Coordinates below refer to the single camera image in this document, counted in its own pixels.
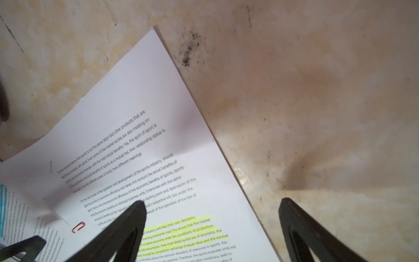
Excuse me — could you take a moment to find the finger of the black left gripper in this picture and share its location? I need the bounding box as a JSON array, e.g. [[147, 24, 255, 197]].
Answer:
[[1, 235, 46, 262]]

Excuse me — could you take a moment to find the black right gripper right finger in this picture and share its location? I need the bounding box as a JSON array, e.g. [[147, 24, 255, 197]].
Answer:
[[278, 198, 365, 262]]

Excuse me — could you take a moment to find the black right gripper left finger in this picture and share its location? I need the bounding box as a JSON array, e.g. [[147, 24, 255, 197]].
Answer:
[[68, 201, 147, 262]]

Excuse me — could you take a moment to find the red paperclip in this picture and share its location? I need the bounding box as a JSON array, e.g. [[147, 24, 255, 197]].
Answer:
[[72, 222, 86, 234]]

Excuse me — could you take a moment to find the yellow highlighted paper document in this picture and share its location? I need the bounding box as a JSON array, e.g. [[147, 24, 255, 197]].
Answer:
[[1, 29, 280, 262]]

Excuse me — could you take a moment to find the blue highlighted paper document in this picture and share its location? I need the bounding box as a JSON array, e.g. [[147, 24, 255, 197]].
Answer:
[[1, 184, 89, 262]]

